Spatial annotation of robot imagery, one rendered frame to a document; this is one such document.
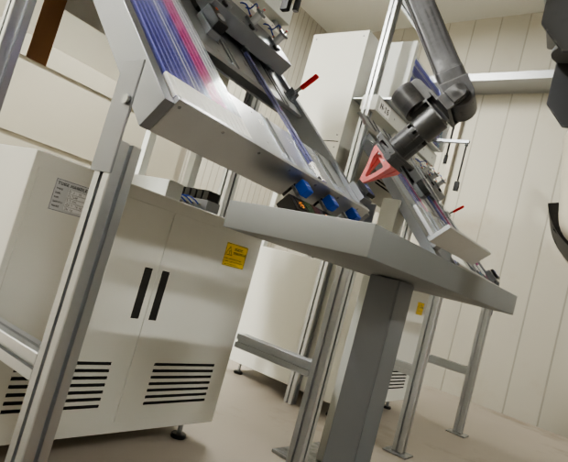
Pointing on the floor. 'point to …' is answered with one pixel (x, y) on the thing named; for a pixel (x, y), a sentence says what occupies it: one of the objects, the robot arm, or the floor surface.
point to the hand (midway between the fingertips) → (365, 179)
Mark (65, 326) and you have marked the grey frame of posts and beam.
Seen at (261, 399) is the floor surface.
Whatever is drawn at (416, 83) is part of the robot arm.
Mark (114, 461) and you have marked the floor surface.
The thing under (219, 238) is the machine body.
